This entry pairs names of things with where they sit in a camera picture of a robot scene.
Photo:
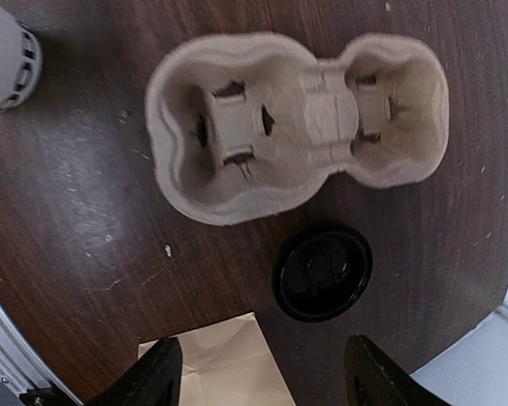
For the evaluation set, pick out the aluminium front rail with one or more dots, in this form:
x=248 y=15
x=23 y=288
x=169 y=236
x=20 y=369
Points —
x=25 y=374

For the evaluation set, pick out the cardboard cup carrier tray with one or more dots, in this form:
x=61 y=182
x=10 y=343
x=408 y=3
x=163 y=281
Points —
x=250 y=125

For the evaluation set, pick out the white ceramic mug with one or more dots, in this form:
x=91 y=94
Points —
x=21 y=60

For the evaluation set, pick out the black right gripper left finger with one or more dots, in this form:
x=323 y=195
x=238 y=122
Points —
x=154 y=379

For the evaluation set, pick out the brown paper bag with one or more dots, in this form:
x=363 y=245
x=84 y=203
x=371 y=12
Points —
x=230 y=363

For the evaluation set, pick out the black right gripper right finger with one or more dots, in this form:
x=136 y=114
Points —
x=373 y=378

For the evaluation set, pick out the black plastic cup lid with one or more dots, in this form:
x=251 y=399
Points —
x=321 y=272

